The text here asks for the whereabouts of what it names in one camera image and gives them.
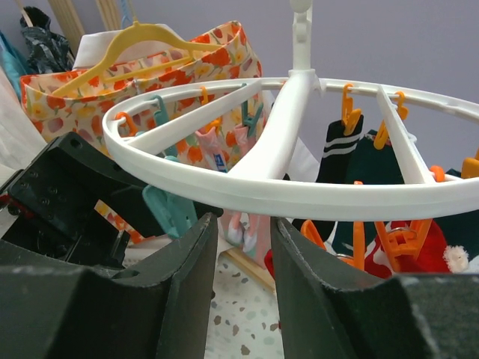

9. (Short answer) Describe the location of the teal clothespin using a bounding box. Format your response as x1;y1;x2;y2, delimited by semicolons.
142;185;198;239

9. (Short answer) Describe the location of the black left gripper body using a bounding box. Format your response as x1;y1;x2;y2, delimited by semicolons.
0;131;224;269

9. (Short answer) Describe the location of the white shirt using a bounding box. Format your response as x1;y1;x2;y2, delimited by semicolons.
73;24;169;70

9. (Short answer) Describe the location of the yellow plastic hanger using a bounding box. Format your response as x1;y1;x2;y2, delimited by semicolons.
52;20;220;96

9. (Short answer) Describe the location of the pink patterned sock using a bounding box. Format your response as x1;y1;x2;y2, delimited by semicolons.
195;126;270;266

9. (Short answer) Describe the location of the white round sock hanger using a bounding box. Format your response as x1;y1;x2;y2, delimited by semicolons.
103;1;478;221

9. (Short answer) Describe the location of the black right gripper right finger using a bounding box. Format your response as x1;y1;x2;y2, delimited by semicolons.
271;218;478;358

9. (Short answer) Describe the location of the dark patterned garment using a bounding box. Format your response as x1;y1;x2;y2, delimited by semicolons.
20;6;73;74

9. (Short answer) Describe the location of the wooden right clothes rack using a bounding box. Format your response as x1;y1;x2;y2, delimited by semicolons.
222;248;275;294

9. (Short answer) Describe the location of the red white striped sock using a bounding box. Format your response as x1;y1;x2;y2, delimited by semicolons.
364;218;471;280

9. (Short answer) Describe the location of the floral orange tote bag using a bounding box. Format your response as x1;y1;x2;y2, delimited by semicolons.
20;20;269;244

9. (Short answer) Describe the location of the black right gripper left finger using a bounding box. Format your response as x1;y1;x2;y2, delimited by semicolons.
1;213;218;358

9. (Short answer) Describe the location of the wooden left clothes rack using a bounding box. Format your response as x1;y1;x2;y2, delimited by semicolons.
48;0;120;55

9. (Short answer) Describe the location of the dark green sock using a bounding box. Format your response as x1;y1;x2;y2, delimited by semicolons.
434;210;478;265
332;130;404;255

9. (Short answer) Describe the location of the wooden clothes rack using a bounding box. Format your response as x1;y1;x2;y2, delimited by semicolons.
48;0;120;55
222;248;275;294

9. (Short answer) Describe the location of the orange clothespin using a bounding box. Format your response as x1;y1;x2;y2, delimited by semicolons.
374;218;432;272
301;181;366;270

